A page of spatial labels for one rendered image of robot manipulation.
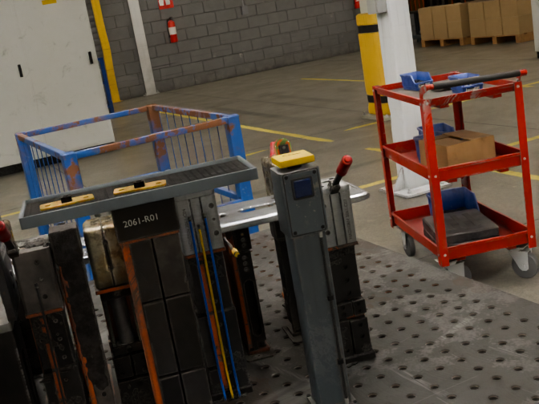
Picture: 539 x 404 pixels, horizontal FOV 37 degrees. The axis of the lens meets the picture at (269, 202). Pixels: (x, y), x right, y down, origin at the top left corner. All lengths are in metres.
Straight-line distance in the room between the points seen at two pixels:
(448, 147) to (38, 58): 6.61
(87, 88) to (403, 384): 8.35
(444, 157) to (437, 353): 2.07
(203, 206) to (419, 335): 0.55
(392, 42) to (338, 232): 3.92
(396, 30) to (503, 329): 3.87
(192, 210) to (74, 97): 8.19
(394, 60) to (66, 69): 5.04
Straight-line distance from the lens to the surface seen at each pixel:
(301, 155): 1.34
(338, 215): 1.54
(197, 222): 1.47
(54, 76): 9.57
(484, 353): 1.63
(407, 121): 5.48
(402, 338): 1.72
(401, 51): 5.44
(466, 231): 3.76
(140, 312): 1.34
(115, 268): 1.49
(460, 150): 3.64
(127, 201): 1.25
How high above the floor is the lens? 1.42
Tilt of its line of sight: 14 degrees down
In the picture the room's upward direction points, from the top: 10 degrees counter-clockwise
